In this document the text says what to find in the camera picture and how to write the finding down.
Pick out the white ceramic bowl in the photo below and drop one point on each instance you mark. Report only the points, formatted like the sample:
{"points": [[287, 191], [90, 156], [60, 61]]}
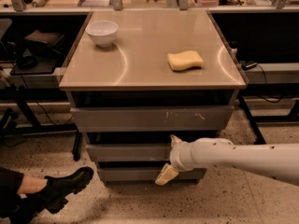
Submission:
{"points": [[102, 33]]}

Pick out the grey bottom drawer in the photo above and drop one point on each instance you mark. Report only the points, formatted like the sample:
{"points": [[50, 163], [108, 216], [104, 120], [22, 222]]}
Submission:
{"points": [[126, 174]]}

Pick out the black device on shelf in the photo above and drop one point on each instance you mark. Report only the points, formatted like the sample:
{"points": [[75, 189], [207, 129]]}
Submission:
{"points": [[45, 44]]}

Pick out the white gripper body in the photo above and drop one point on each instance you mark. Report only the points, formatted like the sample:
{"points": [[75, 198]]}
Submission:
{"points": [[176, 157]]}

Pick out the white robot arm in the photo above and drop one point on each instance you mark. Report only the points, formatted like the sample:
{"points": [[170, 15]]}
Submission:
{"points": [[276, 161]]}

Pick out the grey drawer cabinet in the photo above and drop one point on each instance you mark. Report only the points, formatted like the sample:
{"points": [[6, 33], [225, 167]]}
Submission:
{"points": [[134, 72]]}

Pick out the grey drawer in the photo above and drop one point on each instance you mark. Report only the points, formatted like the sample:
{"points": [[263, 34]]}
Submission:
{"points": [[152, 119], [126, 174], [129, 152]]}

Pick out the person's leg black trousers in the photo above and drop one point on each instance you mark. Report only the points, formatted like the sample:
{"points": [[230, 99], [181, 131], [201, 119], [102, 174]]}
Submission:
{"points": [[12, 185]]}

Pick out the yellow sponge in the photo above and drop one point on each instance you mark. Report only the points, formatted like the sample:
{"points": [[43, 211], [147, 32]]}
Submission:
{"points": [[185, 60]]}

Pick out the black power adapter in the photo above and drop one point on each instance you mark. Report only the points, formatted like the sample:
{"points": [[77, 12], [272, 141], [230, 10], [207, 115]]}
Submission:
{"points": [[248, 65]]}

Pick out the grey top drawer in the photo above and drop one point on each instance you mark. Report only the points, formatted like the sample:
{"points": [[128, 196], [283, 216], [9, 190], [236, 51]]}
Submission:
{"points": [[152, 119]]}

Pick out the black table leg stand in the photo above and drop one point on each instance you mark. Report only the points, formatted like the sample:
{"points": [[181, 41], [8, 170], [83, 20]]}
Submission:
{"points": [[259, 137]]}

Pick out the black boot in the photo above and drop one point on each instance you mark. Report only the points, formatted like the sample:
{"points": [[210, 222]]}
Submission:
{"points": [[53, 196], [23, 210]]}

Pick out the black headphones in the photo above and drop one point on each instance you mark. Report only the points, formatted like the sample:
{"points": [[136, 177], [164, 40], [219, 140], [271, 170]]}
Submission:
{"points": [[26, 62]]}

